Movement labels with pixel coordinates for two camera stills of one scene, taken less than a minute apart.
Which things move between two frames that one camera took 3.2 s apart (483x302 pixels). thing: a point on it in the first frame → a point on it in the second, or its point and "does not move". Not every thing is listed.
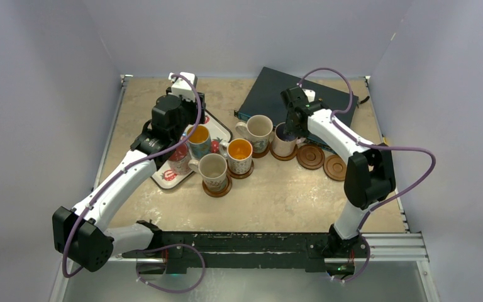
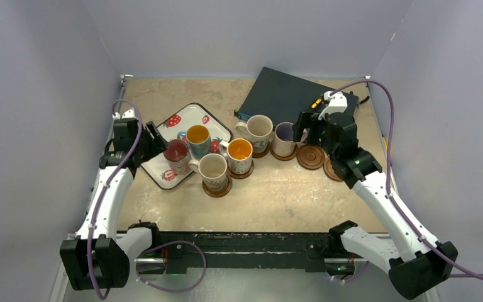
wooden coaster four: [334, 168] does not move
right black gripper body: [292, 126] → [309, 123]
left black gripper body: [190, 115] → [148, 150]
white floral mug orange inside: [239, 152] does not move
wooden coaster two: [283, 158] does not move
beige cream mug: [212, 168] does not move
